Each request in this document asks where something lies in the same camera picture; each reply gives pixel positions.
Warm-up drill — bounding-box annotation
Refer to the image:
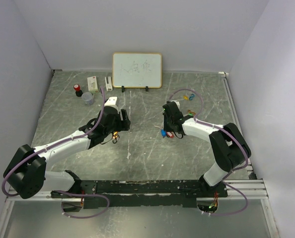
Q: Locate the clear plastic cup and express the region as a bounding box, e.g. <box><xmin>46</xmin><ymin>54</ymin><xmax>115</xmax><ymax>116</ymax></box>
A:
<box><xmin>81</xmin><ymin>92</ymin><xmax>94</xmax><ymax>106</ymax></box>

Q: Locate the small whiteboard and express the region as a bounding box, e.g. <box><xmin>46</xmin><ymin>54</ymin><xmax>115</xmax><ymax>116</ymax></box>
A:
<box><xmin>112</xmin><ymin>52</ymin><xmax>162</xmax><ymax>89</ymax></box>

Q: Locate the blue S carabiner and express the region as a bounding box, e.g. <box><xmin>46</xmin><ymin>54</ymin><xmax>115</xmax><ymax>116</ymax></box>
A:
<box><xmin>189</xmin><ymin>94</ymin><xmax>195</xmax><ymax>101</ymax></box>

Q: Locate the red black stamp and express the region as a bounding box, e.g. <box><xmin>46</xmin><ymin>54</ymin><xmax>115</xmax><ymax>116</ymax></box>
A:
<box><xmin>74</xmin><ymin>84</ymin><xmax>83</xmax><ymax>97</ymax></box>

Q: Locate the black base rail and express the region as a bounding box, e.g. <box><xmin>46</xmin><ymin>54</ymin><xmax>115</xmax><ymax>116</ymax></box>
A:
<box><xmin>50</xmin><ymin>179</ymin><xmax>229</xmax><ymax>209</ymax></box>

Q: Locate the red tag key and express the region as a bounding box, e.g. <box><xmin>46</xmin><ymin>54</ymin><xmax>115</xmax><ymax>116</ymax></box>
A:
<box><xmin>166</xmin><ymin>132</ymin><xmax>174</xmax><ymax>138</ymax></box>

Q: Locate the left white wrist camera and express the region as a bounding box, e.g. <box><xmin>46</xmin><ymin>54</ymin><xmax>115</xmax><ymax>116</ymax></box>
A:
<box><xmin>104</xmin><ymin>96</ymin><xmax>120</xmax><ymax>110</ymax></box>

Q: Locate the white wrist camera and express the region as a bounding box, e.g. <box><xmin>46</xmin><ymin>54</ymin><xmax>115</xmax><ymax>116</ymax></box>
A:
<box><xmin>172</xmin><ymin>100</ymin><xmax>180</xmax><ymax>108</ymax></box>
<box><xmin>104</xmin><ymin>96</ymin><xmax>120</xmax><ymax>110</ymax></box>

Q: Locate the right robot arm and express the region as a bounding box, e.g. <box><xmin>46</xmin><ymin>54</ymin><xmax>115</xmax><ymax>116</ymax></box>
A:
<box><xmin>162</xmin><ymin>101</ymin><xmax>251</xmax><ymax>197</ymax></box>

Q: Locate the white green box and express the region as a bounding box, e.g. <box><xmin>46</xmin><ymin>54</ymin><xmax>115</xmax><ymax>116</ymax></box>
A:
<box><xmin>87</xmin><ymin>76</ymin><xmax>99</xmax><ymax>94</ymax></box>

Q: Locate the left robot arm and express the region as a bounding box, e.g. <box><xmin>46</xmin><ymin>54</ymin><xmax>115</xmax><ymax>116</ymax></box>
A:
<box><xmin>3</xmin><ymin>106</ymin><xmax>131</xmax><ymax>199</ymax></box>

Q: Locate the right aluminium side rail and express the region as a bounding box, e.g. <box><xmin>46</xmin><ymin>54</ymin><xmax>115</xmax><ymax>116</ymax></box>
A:
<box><xmin>219</xmin><ymin>72</ymin><xmax>280</xmax><ymax>238</ymax></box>

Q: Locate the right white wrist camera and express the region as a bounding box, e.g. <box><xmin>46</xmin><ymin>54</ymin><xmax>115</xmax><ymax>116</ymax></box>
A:
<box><xmin>172</xmin><ymin>100</ymin><xmax>180</xmax><ymax>108</ymax></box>

